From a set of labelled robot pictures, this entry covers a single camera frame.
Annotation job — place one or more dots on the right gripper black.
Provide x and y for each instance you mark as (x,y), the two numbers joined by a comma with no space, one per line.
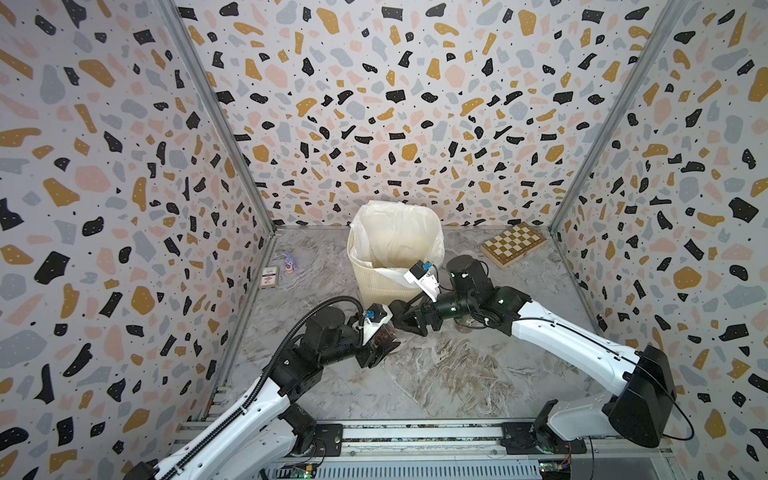
(427,307)

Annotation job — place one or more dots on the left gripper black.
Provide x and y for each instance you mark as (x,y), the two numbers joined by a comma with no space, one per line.
(374,356)

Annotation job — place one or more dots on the black jar lid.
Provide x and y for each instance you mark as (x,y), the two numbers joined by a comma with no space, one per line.
(401,317)

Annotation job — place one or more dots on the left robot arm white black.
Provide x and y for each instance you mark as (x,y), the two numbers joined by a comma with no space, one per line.
(267,424)

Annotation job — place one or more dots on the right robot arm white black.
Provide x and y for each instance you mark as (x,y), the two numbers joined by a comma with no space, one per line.
(639,394)

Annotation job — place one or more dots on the cream ribbed trash bin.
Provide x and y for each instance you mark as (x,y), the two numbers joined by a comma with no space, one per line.
(382,291)

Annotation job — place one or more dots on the white plastic bin liner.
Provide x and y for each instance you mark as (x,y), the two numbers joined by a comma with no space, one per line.
(388,238)

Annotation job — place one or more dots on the wooden chessboard box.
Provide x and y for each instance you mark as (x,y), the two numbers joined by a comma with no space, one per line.
(512,244)

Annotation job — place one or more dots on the small card box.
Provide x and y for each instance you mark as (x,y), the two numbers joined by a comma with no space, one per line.
(269,277)

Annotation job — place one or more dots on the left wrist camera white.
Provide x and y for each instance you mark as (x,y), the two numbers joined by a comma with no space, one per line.
(374,319)

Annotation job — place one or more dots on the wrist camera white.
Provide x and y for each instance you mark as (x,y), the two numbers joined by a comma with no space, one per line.
(374,319)
(423,275)

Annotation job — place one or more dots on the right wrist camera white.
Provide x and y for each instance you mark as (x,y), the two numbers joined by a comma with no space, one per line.
(423,275)

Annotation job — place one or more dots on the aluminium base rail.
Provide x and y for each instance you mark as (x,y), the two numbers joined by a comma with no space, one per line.
(431,449)

